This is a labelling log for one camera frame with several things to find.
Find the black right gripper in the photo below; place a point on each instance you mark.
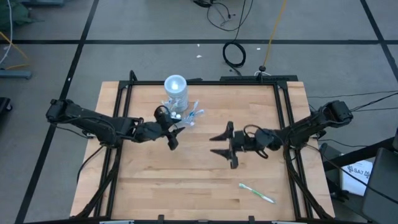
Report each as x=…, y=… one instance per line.
x=239, y=143

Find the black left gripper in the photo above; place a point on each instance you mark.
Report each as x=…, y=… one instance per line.
x=149, y=132

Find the blue toothbrush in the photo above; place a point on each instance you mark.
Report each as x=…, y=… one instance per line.
x=192, y=115
x=200, y=112

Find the green toothbrush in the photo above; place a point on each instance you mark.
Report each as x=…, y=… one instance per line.
x=258, y=194

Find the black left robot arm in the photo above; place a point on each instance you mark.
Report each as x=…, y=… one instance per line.
x=93, y=123

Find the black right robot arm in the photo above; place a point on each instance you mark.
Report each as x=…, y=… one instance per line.
x=311, y=124

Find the clear acrylic organizer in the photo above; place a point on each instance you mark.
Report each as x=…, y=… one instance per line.
x=183, y=119

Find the white printed cardboard box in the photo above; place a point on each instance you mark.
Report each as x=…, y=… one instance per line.
x=357, y=180

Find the black chair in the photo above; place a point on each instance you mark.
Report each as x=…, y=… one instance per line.
x=382, y=186

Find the grey stand foot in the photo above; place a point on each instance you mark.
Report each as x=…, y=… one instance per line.
x=15, y=74

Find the green bag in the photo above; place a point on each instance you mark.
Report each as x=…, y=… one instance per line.
x=15, y=15

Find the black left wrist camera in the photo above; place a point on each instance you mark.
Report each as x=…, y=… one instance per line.
x=163, y=116

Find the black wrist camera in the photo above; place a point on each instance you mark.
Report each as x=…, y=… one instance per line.
x=250, y=140
x=163, y=116

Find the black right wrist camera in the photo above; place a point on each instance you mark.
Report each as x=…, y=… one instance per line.
x=250, y=140

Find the black aluminium table frame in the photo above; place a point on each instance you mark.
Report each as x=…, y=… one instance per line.
x=202, y=83

